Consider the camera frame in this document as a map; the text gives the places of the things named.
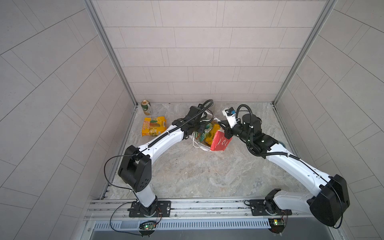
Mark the left circuit board green LED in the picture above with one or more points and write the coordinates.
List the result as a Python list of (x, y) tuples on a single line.
[(147, 226)]

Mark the grey ribbed ceramic mug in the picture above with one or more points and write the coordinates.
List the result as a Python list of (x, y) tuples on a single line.
[(211, 106)]

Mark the white red printed paper bag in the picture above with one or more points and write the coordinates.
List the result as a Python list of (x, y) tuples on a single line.
[(220, 143)]

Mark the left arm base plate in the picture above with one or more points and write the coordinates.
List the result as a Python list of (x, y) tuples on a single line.
[(157, 208)]

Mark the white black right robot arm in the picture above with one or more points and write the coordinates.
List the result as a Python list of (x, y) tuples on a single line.
[(328, 196)]

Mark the yellow orange snack bag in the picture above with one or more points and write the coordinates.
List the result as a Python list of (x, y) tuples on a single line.
[(154, 126)]

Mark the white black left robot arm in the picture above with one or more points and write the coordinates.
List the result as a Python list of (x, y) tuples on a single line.
[(136, 165)]

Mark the right circuit board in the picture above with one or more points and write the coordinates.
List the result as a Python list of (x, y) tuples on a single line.
[(277, 226)]

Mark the yellow barcode snack bag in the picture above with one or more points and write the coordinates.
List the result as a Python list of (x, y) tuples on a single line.
[(210, 136)]

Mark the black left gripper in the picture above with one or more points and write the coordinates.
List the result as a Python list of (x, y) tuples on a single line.
[(201, 127)]

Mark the aluminium corner post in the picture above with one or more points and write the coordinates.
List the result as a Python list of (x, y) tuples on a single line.
[(321, 20), (107, 44)]

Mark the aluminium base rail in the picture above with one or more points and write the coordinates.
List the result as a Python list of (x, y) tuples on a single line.
[(195, 208)]

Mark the green white drink can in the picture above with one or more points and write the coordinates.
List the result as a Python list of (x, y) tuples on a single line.
[(146, 107)]

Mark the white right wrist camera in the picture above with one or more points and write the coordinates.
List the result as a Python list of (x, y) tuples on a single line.
[(231, 116)]

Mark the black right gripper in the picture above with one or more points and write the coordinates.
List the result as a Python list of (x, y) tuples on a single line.
[(227, 130)]

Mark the aluminium corner post left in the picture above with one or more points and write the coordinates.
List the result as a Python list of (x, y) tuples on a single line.
[(107, 44)]

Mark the aluminium corner post right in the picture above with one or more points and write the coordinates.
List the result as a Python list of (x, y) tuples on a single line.
[(321, 20)]

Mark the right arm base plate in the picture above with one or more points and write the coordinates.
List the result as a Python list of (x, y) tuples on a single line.
[(259, 208)]

